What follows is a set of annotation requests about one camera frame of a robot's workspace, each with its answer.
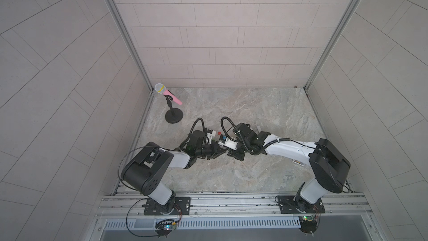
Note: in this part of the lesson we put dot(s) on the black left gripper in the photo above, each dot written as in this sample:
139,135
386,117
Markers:
213,150

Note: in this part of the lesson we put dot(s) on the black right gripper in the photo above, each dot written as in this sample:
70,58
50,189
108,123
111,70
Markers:
236,150

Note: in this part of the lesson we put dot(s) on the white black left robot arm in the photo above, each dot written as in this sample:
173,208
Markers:
146,169

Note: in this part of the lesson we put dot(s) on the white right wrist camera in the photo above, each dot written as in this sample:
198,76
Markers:
224,141

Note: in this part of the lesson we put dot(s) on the pink toy microphone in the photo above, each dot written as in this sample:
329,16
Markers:
161,89

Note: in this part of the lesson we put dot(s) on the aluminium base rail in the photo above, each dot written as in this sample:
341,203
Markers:
194,211

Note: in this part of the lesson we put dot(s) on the colourful small card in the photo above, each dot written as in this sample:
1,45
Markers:
299,163

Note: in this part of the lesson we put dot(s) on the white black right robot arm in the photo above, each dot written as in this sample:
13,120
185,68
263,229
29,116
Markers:
330,167

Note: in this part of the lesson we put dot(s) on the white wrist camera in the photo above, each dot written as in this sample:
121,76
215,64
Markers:
210,134
224,141

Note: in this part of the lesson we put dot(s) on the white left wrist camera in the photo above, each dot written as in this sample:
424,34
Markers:
210,134

